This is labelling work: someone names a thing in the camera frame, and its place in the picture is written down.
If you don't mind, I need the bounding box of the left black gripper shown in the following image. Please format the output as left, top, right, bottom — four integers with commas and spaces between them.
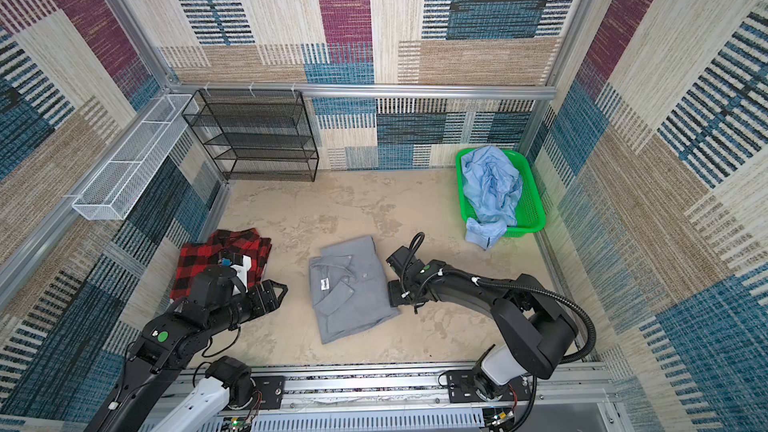
210, 277, 289, 337

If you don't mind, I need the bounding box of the grey long sleeve shirt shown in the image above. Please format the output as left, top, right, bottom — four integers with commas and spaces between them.
309, 236, 400, 344

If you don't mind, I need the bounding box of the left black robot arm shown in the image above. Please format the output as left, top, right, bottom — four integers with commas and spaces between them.
86, 265, 288, 431

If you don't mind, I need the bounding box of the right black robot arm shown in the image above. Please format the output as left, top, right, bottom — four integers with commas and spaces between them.
387, 254, 578, 401

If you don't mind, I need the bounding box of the red black plaid folded shirt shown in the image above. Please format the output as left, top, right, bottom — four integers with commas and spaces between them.
170, 228, 272, 301

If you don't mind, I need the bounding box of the light blue shirt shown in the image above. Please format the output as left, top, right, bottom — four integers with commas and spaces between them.
460, 146, 523, 250

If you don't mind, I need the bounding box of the green plastic basket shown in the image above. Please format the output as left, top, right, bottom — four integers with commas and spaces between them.
456, 148, 546, 238

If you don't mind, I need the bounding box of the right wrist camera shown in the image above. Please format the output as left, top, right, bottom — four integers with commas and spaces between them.
386, 246, 414, 280

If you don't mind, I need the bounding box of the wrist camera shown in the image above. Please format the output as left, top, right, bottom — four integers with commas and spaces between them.
386, 246, 414, 280
218, 253, 252, 294

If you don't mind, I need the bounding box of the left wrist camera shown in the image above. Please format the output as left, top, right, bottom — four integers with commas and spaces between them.
218, 253, 252, 294

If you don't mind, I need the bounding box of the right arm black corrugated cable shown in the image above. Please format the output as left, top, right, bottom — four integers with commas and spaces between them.
400, 231, 598, 432

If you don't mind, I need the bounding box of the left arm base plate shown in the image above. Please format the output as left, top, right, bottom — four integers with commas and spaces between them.
247, 375, 286, 413

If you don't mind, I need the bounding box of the aluminium front rail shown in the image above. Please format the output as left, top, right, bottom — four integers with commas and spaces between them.
101, 362, 619, 415

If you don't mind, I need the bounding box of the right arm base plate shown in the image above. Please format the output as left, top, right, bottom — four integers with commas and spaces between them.
438, 369, 532, 404

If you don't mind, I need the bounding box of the white slotted cable duct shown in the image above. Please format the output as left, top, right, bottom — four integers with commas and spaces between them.
137, 407, 486, 432

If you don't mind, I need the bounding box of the black wire shelf rack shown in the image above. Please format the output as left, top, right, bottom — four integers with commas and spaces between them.
182, 89, 319, 182

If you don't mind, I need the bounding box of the white wire mesh basket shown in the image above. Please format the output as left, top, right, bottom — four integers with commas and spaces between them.
72, 94, 192, 221

